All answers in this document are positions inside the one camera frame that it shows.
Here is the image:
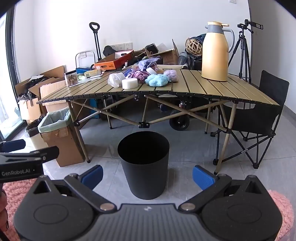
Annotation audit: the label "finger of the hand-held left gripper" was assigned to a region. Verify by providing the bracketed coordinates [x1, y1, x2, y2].
[0, 139, 26, 153]
[0, 146, 60, 164]

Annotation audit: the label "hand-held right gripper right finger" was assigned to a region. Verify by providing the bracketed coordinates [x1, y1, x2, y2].
[179, 165, 263, 212]

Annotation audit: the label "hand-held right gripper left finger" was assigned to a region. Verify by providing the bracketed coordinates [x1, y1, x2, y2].
[32, 165, 116, 213]

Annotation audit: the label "black trash bin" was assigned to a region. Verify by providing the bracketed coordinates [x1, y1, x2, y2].
[117, 133, 170, 200]

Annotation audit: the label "clear plastic bag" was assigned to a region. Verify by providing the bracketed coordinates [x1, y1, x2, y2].
[107, 73, 125, 88]

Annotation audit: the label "pale pink plush toy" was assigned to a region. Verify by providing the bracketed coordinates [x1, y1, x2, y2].
[164, 69, 179, 82]

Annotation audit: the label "blue plush toy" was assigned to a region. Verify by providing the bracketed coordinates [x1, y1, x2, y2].
[145, 74, 170, 87]

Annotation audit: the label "purple satin cloth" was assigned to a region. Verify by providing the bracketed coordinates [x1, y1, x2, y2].
[128, 70, 151, 82]

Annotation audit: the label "small bin with black liner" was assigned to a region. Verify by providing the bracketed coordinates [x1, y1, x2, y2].
[25, 118, 48, 151]

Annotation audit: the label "cardboard box with green liner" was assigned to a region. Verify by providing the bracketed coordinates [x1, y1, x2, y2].
[38, 108, 85, 167]

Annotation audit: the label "pink fluffy pant leg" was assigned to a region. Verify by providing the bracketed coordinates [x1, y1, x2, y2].
[266, 190, 295, 241]
[2, 178, 47, 232]

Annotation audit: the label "white cardboard box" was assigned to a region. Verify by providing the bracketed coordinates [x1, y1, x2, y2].
[18, 97, 42, 121]

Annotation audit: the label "tall cardboard box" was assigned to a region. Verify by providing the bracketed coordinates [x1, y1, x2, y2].
[40, 80, 73, 114]

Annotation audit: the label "blue board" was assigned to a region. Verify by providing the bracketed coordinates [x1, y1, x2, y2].
[88, 98, 103, 118]

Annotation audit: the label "clear snack jar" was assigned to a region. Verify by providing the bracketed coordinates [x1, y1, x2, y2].
[65, 71, 79, 87]

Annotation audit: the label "tan folding table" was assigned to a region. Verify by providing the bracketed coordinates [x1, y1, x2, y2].
[37, 68, 281, 176]

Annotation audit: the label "yellow paper box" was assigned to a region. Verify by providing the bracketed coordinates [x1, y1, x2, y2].
[84, 70, 102, 78]

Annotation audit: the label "white tape roll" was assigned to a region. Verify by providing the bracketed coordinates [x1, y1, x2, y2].
[122, 78, 139, 89]

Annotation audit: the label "black folding chair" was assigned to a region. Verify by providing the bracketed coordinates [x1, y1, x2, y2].
[209, 70, 290, 169]

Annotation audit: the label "orange cardboard box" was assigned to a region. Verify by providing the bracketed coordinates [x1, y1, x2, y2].
[94, 50, 135, 70]

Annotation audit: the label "yellow thermos jug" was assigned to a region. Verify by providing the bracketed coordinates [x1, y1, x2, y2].
[201, 21, 235, 82]

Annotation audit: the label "black bag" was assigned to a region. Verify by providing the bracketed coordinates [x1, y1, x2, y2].
[103, 46, 116, 57]

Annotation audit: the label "open brown cardboard box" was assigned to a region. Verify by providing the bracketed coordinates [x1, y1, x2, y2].
[148, 39, 179, 65]

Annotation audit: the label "woven rattan ball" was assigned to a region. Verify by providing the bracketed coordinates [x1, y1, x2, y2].
[185, 38, 203, 56]

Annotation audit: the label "black pouch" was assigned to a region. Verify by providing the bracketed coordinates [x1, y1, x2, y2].
[145, 44, 159, 55]

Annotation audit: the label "white wire frame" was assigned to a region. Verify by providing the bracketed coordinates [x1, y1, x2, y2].
[75, 50, 96, 69]

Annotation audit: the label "lavender drawstring bag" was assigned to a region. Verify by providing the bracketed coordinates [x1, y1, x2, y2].
[138, 58, 160, 71]

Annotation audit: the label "white wall sockets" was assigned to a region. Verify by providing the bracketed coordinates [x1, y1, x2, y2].
[110, 42, 133, 50]

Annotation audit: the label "black cart handle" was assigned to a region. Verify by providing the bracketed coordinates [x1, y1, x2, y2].
[89, 22, 102, 63]

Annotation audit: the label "black camera tripod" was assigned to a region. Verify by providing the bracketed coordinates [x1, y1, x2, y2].
[228, 20, 264, 84]

